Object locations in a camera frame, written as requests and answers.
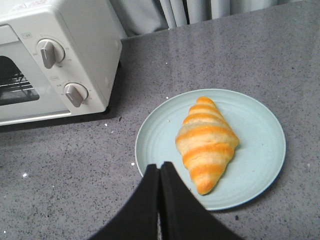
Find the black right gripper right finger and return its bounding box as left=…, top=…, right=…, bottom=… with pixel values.
left=160, top=161, right=241, bottom=240

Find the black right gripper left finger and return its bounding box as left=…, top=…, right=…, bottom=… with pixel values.
left=91, top=164, right=160, bottom=240

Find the orange striped croissant bread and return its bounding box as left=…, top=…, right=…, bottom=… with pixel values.
left=175, top=96, right=240, bottom=195

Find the glass oven door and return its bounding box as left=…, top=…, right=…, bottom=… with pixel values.
left=0, top=24, right=70, bottom=125

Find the lower oven control knob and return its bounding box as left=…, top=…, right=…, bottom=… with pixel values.
left=63, top=82, right=89, bottom=108

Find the oven control knob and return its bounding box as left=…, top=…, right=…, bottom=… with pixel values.
left=36, top=38, right=65, bottom=69
left=63, top=82, right=89, bottom=108

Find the white Toshiba toaster oven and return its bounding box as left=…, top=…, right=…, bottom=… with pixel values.
left=0, top=0, right=122, bottom=126

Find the upper oven control knob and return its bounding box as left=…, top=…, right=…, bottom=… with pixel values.
left=36, top=38, right=65, bottom=69

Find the light green round plate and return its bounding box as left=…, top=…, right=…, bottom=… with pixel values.
left=135, top=89, right=286, bottom=211

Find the grey pleated curtain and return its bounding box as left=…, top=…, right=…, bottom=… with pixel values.
left=107, top=0, right=306, bottom=40

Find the metal wire oven rack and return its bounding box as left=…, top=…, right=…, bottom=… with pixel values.
left=0, top=73, right=34, bottom=93

